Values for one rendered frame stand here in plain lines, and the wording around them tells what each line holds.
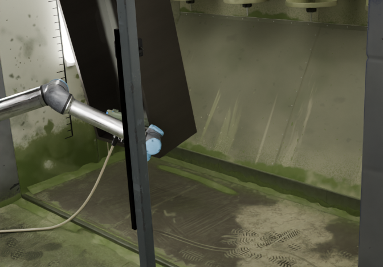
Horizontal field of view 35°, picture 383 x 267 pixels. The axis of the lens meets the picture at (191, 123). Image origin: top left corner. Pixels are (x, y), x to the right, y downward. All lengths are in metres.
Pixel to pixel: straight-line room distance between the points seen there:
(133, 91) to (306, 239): 1.68
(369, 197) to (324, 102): 1.98
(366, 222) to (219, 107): 2.50
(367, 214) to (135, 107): 0.93
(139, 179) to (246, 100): 2.14
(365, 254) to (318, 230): 1.42
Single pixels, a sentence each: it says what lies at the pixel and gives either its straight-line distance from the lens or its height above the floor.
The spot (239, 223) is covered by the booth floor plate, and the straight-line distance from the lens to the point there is 3.75.
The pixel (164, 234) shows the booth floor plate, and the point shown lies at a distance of 3.67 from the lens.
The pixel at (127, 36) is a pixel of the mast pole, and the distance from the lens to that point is 2.24.
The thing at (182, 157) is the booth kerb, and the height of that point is 0.10.
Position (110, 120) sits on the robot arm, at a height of 0.85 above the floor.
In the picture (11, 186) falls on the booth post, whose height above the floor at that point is 0.13.
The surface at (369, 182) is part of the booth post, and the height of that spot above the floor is 0.92.
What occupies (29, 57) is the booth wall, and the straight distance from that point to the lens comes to 4.30.
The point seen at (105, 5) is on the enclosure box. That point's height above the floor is 1.32.
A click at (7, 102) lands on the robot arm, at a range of 3.34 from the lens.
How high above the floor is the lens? 1.78
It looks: 18 degrees down
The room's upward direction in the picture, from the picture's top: 3 degrees counter-clockwise
